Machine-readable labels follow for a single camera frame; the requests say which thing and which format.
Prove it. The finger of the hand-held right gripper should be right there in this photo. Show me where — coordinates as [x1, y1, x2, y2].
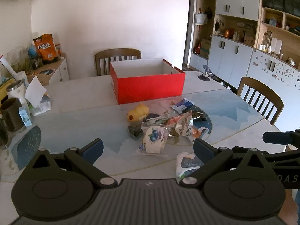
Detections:
[231, 146, 300, 164]
[262, 129, 300, 145]

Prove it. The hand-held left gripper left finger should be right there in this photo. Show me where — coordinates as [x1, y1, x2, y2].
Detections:
[26, 138, 118, 189]

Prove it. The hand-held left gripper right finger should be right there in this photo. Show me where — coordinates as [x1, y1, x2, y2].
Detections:
[179, 138, 273, 189]

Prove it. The white orange snack wrapper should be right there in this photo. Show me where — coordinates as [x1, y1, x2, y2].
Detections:
[185, 124, 201, 142]

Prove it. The wet wipes pack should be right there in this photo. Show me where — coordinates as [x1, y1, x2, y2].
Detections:
[176, 151, 205, 178]

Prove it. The foil snack bag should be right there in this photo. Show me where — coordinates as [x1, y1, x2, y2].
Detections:
[164, 111, 195, 138]

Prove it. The dark green packet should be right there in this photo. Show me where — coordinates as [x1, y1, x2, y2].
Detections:
[127, 121, 144, 139]

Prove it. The blue sachet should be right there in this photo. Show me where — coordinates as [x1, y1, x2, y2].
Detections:
[170, 97, 195, 113]

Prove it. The blueberry bread packet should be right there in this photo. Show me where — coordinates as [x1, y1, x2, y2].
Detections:
[137, 125, 168, 156]

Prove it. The white usb cable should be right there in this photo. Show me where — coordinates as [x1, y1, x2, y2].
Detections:
[146, 113, 170, 124]

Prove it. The yellow toy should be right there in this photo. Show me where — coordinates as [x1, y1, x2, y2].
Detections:
[127, 103, 150, 122]

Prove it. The red cardboard box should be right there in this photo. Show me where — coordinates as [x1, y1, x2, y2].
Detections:
[109, 58, 186, 105]

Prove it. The marble desktop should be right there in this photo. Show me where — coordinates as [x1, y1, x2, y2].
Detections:
[0, 69, 289, 225]

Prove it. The wooden chair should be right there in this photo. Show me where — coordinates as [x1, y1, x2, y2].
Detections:
[237, 76, 284, 126]
[94, 48, 142, 77]

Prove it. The tissue pack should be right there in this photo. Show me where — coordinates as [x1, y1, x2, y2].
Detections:
[30, 94, 52, 117]

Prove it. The small blue white carton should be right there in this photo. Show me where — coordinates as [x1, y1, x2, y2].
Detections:
[18, 106, 33, 127]

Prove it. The phone stand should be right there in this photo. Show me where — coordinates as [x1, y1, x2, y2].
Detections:
[202, 64, 217, 78]

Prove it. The white tissue paper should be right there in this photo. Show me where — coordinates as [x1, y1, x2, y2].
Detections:
[24, 75, 47, 107]

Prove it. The white sideboard cabinet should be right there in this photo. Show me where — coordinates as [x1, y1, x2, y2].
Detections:
[26, 56, 70, 86]

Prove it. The dark mug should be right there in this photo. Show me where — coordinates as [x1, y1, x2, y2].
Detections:
[0, 97, 26, 132]

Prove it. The black round mat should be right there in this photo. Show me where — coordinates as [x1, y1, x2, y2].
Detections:
[35, 69, 55, 76]

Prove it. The white steel-lid tumbler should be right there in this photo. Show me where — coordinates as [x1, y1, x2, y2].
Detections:
[6, 79, 29, 109]

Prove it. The dark bottle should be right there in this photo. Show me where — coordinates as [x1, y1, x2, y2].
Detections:
[30, 56, 44, 70]

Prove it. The yellow container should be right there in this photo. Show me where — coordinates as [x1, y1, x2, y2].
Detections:
[0, 78, 17, 104]

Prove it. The orange snack bag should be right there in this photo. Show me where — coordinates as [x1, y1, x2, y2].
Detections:
[32, 34, 58, 60]

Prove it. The white paper roll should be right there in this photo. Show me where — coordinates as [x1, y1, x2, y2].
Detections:
[0, 55, 17, 76]

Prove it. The hanging tote bag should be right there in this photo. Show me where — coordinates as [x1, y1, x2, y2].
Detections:
[194, 8, 209, 25]

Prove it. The white wall cupboard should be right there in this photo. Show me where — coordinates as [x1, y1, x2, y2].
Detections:
[189, 0, 300, 133]

